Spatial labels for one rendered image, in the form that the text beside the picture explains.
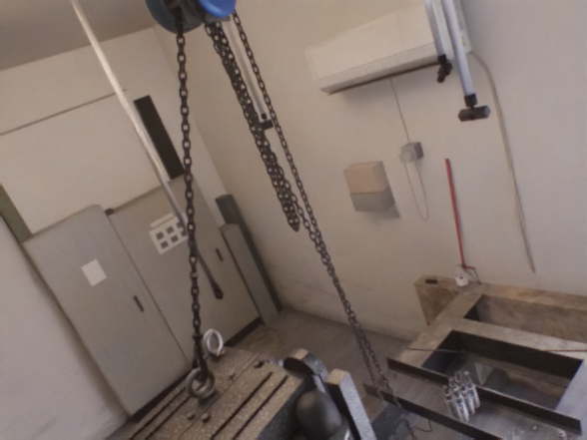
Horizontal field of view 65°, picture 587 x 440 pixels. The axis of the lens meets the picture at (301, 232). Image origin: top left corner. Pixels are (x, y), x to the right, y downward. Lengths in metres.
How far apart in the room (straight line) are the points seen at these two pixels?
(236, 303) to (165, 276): 0.76
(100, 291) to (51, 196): 0.82
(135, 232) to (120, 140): 0.80
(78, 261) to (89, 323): 0.48
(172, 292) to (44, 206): 1.19
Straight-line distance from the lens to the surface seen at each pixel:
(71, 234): 3.82
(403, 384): 2.39
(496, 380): 3.12
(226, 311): 4.40
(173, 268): 4.10
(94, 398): 4.38
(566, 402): 2.21
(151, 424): 1.19
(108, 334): 4.01
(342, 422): 1.04
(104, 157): 4.14
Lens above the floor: 2.22
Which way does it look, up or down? 19 degrees down
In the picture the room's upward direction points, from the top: 22 degrees counter-clockwise
